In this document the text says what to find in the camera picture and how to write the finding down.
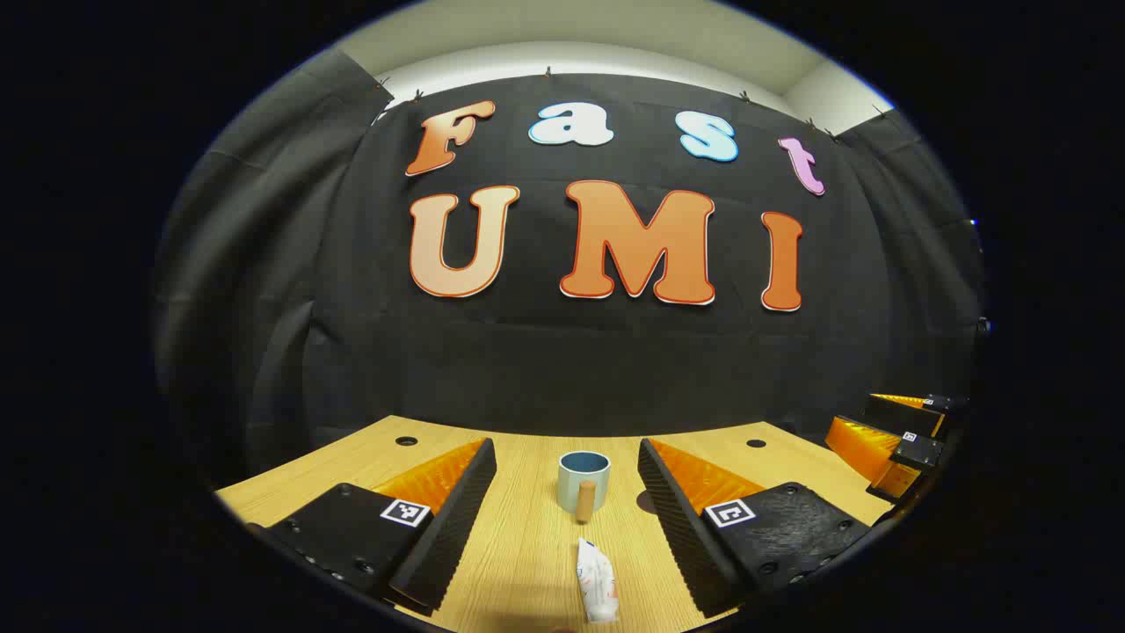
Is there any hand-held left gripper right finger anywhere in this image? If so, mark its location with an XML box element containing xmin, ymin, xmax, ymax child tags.
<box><xmin>637</xmin><ymin>438</ymin><xmax>875</xmax><ymax>618</ymax></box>

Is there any black backdrop cloth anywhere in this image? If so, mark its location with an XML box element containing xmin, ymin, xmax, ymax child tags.
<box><xmin>154</xmin><ymin>48</ymin><xmax>987</xmax><ymax>493</ymax></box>

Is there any blue cup with wooden handle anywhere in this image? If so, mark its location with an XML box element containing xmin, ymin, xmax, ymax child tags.
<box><xmin>557</xmin><ymin>451</ymin><xmax>612</xmax><ymax>525</ymax></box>

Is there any wooden desktop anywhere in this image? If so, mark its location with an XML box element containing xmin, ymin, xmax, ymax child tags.
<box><xmin>215</xmin><ymin>415</ymin><xmax>897</xmax><ymax>633</ymax></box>

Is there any white toothpaste tube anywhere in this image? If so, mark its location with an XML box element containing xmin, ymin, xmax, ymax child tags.
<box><xmin>576</xmin><ymin>538</ymin><xmax>621</xmax><ymax>625</ymax></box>

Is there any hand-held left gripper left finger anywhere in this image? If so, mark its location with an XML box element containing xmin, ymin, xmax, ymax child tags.
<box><xmin>246</xmin><ymin>438</ymin><xmax>497</xmax><ymax>615</ymax></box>

